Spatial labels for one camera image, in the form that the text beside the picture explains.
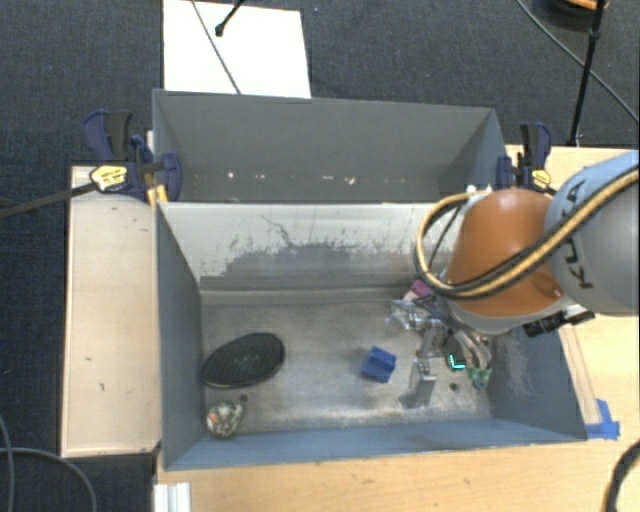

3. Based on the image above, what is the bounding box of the blue block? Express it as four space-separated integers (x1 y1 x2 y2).
360 345 398 385

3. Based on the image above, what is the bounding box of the pale wood flat board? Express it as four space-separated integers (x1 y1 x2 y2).
60 164 163 459

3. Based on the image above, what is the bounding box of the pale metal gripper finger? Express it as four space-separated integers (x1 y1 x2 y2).
385 298 422 336
398 358 440 410

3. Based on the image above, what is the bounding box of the black oval mesh dish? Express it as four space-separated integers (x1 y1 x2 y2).
199 331 287 390

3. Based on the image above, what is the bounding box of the speckled pebble-shaped toy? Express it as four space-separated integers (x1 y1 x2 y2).
205 394 250 440

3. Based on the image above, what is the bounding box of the grey metal bin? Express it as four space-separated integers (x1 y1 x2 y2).
151 88 589 472

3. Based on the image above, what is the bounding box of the black cylinder on white bracket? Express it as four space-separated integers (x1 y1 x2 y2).
522 305 597 338

